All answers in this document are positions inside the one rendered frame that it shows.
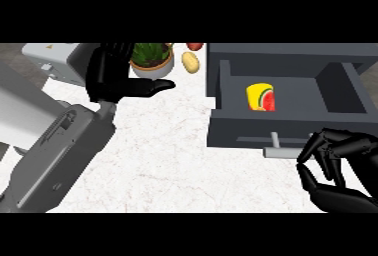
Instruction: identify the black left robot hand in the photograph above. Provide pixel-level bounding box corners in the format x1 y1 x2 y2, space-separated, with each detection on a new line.
86 42 177 104

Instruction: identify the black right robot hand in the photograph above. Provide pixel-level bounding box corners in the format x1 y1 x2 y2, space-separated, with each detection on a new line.
295 127 378 214

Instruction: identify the dark grey drawer front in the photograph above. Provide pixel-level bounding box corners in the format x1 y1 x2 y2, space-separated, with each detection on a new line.
205 109 378 160

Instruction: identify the dark grey open drawer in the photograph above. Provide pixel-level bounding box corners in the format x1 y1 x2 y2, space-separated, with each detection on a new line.
214 59 369 115

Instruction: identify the green plant in pale pot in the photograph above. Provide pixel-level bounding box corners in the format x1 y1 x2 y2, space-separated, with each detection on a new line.
129 42 176 81

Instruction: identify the white boxy appliance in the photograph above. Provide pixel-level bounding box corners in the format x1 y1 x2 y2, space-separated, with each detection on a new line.
21 42 102 88

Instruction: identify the yellow potato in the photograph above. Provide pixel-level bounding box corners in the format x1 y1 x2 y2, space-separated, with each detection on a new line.
180 51 201 75

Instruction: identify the pale grey flat appliance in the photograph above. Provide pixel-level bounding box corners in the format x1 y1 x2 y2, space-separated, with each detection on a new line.
0 61 70 152

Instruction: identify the red tomato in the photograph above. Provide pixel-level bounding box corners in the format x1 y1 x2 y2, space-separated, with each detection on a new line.
185 42 205 52

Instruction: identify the dark grey cabinet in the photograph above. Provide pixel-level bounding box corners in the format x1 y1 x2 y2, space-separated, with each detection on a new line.
205 42 378 98

